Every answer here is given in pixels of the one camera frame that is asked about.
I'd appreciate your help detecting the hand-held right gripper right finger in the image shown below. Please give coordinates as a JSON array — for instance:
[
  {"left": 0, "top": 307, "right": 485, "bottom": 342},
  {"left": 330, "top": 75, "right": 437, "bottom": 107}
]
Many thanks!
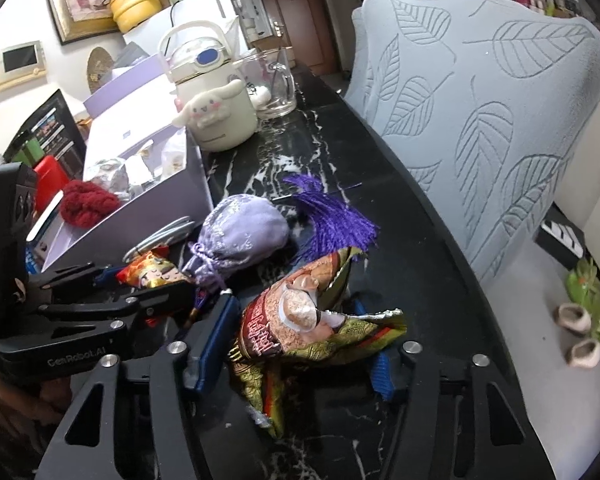
[{"left": 369, "top": 341, "right": 551, "bottom": 480}]

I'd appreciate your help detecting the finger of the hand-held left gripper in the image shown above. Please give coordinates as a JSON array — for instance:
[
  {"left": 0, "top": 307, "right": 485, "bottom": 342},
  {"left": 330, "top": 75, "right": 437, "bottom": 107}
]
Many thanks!
[
  {"left": 27, "top": 261, "right": 126, "bottom": 293},
  {"left": 35, "top": 280, "right": 198, "bottom": 328}
]

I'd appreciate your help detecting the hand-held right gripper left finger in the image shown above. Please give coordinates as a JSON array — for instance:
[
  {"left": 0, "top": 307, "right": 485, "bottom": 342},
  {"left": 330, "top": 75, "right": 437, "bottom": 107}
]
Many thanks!
[{"left": 40, "top": 291, "right": 242, "bottom": 480}]

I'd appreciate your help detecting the red orange snack packet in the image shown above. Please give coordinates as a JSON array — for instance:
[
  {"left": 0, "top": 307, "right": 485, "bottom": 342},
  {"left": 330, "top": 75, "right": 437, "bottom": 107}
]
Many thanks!
[{"left": 115, "top": 250, "right": 196, "bottom": 293}]

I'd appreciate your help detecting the red knitted scrunchie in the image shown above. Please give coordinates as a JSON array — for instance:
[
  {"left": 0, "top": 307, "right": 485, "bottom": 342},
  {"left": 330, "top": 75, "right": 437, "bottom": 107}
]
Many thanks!
[{"left": 60, "top": 180, "right": 122, "bottom": 231}]

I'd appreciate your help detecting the gold red snack packet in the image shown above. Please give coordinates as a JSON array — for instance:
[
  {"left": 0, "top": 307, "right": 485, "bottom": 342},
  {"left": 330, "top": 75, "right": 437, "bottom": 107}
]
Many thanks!
[{"left": 227, "top": 247, "right": 408, "bottom": 438}]

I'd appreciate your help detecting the white charging cable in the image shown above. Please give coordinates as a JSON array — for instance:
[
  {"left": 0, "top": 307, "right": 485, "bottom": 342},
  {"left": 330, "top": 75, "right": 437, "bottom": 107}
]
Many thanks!
[{"left": 122, "top": 216, "right": 196, "bottom": 263}]

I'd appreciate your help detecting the lavender gift box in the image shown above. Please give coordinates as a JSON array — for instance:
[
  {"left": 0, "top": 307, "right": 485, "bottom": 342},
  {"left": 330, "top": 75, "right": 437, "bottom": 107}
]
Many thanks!
[{"left": 40, "top": 55, "right": 216, "bottom": 271}]

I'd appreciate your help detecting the silver grey snack packet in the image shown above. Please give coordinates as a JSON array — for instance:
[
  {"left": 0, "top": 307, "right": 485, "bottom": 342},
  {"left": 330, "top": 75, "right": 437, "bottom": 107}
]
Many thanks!
[{"left": 84, "top": 157, "right": 131, "bottom": 198}]

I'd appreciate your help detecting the lavender drawstring sachet pouch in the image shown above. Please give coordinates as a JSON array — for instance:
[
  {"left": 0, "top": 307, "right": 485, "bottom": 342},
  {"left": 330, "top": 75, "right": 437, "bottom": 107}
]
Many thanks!
[{"left": 180, "top": 195, "right": 291, "bottom": 323}]

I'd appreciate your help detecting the clear plastic snack bag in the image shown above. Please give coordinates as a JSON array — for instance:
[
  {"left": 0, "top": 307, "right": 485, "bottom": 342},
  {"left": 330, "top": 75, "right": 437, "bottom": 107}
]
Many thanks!
[{"left": 157, "top": 135, "right": 188, "bottom": 181}]

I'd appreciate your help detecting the purple tassel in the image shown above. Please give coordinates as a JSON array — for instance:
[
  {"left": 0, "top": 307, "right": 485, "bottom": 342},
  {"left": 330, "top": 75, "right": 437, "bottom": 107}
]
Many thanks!
[{"left": 282, "top": 174, "right": 381, "bottom": 256}]

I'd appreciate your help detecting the person's left hand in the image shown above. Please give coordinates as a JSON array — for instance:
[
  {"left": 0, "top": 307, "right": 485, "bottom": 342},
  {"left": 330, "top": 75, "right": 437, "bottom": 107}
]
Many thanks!
[{"left": 0, "top": 372, "right": 78, "bottom": 441}]

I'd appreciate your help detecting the black printed package bag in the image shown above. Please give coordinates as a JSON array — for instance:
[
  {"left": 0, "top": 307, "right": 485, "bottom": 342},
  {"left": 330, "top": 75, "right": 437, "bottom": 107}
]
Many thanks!
[{"left": 2, "top": 88, "right": 88, "bottom": 181}]

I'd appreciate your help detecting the woven fan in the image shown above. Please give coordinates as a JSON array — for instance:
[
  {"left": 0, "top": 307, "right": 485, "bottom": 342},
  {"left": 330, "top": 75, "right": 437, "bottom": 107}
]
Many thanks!
[{"left": 86, "top": 46, "right": 116, "bottom": 93}]

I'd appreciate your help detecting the beige slipper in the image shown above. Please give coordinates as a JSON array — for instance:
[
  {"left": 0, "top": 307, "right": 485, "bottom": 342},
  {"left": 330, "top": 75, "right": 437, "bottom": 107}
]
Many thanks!
[
  {"left": 565, "top": 338, "right": 600, "bottom": 368},
  {"left": 552, "top": 304, "right": 593, "bottom": 333}
]

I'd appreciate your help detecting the white cartoon dog kettle bottle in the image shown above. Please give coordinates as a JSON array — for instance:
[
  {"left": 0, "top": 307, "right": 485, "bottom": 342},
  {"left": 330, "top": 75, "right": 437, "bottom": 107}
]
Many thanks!
[{"left": 157, "top": 20, "right": 259, "bottom": 152}]

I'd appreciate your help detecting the black white striped item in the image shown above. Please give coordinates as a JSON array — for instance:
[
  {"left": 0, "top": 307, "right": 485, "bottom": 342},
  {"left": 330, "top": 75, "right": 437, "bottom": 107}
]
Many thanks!
[{"left": 540, "top": 217, "right": 586, "bottom": 258}]

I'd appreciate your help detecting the framed picture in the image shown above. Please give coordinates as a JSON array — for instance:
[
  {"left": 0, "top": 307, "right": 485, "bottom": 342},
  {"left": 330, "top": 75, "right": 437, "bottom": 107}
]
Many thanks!
[{"left": 42, "top": 0, "right": 126, "bottom": 46}]

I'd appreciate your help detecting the clear glass mug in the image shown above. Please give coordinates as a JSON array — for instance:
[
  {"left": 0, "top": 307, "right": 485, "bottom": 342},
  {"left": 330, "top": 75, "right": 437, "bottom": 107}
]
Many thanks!
[{"left": 232, "top": 47, "right": 301, "bottom": 120}]

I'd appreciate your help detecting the yellow cooking pot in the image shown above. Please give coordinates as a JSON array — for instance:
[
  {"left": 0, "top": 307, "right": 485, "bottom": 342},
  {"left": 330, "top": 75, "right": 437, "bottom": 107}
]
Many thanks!
[{"left": 110, "top": 0, "right": 173, "bottom": 33}]

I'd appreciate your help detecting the grey leaf-pattern chair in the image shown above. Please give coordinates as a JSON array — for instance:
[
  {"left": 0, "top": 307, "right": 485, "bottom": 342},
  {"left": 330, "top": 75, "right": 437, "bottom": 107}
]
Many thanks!
[
  {"left": 351, "top": 7, "right": 368, "bottom": 86},
  {"left": 342, "top": 0, "right": 600, "bottom": 288}
]

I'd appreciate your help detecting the white refrigerator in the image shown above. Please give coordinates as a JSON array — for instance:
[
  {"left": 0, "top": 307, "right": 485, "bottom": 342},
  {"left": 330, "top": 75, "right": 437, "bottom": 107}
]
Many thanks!
[{"left": 122, "top": 0, "right": 241, "bottom": 56}]

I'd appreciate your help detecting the brown door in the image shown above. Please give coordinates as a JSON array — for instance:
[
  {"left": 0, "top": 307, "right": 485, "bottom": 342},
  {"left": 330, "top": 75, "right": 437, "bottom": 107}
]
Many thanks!
[{"left": 252, "top": 0, "right": 341, "bottom": 76}]

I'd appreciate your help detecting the row of bottles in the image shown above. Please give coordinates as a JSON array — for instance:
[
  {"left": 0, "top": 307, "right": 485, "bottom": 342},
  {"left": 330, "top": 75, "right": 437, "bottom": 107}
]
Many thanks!
[{"left": 512, "top": 0, "right": 581, "bottom": 18}]

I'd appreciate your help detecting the cream wall intercom panel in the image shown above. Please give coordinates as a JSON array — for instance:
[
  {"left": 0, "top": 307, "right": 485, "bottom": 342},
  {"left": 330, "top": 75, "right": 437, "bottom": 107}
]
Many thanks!
[{"left": 0, "top": 40, "right": 48, "bottom": 92}]

